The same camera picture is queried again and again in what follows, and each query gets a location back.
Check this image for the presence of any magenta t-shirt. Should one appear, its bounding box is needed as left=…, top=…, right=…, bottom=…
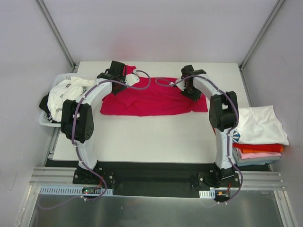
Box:
left=100, top=78, right=208, bottom=117

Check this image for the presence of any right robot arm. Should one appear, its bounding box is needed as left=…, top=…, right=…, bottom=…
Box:
left=181, top=65, right=239, bottom=187

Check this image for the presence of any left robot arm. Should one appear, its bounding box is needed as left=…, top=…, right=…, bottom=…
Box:
left=61, top=61, right=126, bottom=184

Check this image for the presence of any white floral print t-shirt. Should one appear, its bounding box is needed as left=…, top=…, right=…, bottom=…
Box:
left=47, top=77, right=95, bottom=122

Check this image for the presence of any white folded t-shirt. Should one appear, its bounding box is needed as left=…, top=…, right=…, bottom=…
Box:
left=232, top=105, right=289, bottom=146

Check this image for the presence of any black garment in basket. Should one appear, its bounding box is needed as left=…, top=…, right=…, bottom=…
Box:
left=39, top=93, right=49, bottom=112

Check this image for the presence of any pink folded t-shirt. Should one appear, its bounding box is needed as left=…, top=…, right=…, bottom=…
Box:
left=234, top=152, right=281, bottom=162

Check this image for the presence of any grey folded t-shirt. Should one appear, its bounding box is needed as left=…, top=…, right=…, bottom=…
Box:
left=233, top=148, right=277, bottom=166

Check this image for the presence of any white plastic laundry basket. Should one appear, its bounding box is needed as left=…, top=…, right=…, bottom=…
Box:
left=38, top=73, right=76, bottom=128

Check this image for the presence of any red folded t-shirt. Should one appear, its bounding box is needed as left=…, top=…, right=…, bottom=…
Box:
left=232, top=143, right=284, bottom=153

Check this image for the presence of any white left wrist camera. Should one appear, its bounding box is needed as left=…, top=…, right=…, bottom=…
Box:
left=125, top=70, right=140, bottom=86

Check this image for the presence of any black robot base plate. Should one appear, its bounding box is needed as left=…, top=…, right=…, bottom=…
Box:
left=72, top=161, right=246, bottom=197

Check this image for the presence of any aluminium frame post left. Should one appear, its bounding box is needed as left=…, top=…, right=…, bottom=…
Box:
left=35, top=0, right=77, bottom=72

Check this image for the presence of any aluminium frame post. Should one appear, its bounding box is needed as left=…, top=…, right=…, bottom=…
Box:
left=238, top=0, right=286, bottom=71
left=35, top=0, right=77, bottom=72

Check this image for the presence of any white slotted cable duct right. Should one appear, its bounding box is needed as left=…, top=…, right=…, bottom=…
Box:
left=199, top=190, right=216, bottom=199

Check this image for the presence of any white slotted cable duct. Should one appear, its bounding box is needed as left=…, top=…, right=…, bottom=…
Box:
left=199, top=190, right=216, bottom=199
left=40, top=186, right=114, bottom=196

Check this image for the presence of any aluminium front rail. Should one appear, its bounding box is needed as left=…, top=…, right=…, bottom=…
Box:
left=30, top=167, right=286, bottom=191

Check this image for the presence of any aluminium frame post right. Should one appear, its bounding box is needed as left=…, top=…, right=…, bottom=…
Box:
left=238, top=0, right=286, bottom=71

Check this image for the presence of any white slotted cable duct left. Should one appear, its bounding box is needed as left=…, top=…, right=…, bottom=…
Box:
left=40, top=186, right=114, bottom=196

